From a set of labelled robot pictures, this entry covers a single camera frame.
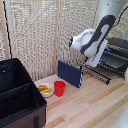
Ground thin black pole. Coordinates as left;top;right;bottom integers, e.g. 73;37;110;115
1;0;13;61

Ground white bowl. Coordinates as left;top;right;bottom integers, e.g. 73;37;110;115
37;82;55;99

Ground black toaster oven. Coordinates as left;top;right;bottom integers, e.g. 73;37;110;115
96;37;128;80

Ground beige woven folding screen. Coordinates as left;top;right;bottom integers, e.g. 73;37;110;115
0;0;128;83

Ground black fabric storage box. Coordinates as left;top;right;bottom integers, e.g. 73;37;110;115
0;58;48;128

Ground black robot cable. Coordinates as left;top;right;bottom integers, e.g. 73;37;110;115
113;6;128;28

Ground yellow food pieces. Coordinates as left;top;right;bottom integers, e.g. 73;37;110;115
37;84;54;95

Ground black wire rack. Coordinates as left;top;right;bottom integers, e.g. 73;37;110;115
79;64;112;86

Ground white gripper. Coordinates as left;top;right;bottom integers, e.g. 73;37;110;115
85;38;113;68

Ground red plastic cup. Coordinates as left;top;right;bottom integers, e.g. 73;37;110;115
53;80;68;98

